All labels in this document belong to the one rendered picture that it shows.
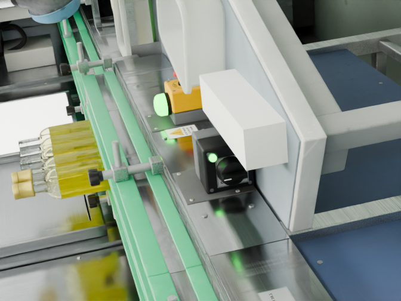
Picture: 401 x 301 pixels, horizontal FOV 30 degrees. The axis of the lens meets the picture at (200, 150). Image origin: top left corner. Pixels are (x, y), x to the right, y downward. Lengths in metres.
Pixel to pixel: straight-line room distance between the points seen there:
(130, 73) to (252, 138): 0.79
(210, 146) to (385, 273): 0.34
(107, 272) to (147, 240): 0.49
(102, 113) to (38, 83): 1.14
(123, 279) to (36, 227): 0.28
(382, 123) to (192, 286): 0.34
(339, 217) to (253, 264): 0.17
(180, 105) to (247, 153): 0.45
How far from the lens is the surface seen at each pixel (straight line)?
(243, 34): 1.14
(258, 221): 1.12
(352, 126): 1.05
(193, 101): 1.44
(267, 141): 1.01
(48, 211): 1.81
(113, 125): 1.54
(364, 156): 1.34
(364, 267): 1.06
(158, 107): 1.45
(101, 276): 1.61
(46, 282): 1.63
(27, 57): 2.86
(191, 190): 1.21
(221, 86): 1.15
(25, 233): 1.74
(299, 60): 1.15
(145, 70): 1.76
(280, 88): 1.03
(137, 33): 1.90
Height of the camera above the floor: 1.05
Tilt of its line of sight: 10 degrees down
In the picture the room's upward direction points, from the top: 101 degrees counter-clockwise
